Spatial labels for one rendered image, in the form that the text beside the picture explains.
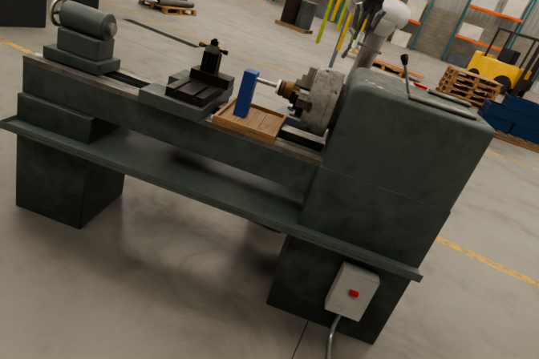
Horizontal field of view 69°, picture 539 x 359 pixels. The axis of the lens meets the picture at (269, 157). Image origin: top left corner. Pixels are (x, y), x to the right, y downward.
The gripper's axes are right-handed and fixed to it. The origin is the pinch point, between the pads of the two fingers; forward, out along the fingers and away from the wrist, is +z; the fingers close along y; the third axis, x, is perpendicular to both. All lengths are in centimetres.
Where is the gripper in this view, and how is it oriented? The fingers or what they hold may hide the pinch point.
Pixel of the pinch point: (358, 40)
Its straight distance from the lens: 169.7
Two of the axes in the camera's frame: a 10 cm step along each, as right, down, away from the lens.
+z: -2.7, 8.2, 5.1
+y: 9.6, 1.6, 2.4
